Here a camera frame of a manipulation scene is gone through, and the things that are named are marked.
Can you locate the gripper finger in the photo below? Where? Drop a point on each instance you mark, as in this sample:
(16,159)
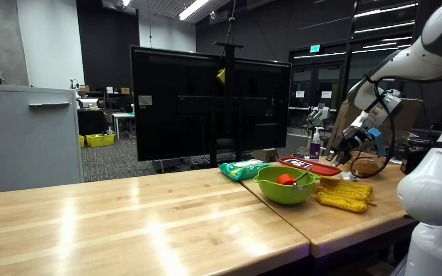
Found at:
(342,158)
(331,154)

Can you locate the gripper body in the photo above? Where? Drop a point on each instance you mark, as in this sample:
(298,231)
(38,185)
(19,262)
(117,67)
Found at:
(355,137)

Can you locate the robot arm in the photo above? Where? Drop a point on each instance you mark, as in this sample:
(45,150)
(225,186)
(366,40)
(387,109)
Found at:
(436,184)

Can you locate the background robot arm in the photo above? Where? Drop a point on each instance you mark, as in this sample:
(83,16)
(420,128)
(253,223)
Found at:
(318,114)

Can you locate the red flat lid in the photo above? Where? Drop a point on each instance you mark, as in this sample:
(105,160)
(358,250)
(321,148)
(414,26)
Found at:
(313,166)

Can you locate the purple pump bottle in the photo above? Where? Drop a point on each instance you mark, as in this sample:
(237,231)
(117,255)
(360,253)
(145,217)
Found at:
(315,147)

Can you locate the clear plastic wrapper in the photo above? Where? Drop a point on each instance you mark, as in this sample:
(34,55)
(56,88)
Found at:
(348,176)

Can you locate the brown wicker basket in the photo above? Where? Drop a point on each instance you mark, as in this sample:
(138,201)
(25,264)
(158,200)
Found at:
(365,165)

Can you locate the metal spoon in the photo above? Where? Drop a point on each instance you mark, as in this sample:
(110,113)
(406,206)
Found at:
(302,177)

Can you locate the yellow knitted cloth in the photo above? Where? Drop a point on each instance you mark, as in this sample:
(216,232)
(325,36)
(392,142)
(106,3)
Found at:
(343,195)

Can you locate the red measuring cup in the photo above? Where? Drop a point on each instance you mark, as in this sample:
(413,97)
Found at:
(284,179)

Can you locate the brown cardboard sheet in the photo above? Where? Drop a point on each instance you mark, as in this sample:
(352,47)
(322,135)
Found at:
(409,113)

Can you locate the glass double door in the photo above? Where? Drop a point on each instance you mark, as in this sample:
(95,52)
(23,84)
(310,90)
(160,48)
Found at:
(315,92)

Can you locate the green plastic bowl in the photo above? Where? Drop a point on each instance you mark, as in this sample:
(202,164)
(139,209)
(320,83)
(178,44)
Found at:
(282,193)

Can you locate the black device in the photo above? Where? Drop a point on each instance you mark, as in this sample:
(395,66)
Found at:
(416,153)

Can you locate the green packet of wipes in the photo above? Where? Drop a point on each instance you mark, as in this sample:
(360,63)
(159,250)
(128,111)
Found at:
(240,169)

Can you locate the green exit sign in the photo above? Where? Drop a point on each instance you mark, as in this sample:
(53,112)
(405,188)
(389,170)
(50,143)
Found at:
(314,48)

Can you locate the large black monitor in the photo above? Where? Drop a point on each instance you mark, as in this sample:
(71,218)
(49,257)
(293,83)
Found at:
(175,107)

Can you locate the white table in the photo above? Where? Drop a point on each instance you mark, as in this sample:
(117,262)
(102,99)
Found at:
(123,115)

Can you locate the yellow plastic bin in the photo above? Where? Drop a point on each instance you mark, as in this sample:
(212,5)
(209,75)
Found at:
(100,140)
(81,141)

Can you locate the grey metal cabinet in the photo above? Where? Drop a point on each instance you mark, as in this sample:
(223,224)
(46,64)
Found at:
(21,145)

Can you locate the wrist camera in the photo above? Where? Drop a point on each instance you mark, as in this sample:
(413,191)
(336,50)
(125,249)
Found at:
(376,140)

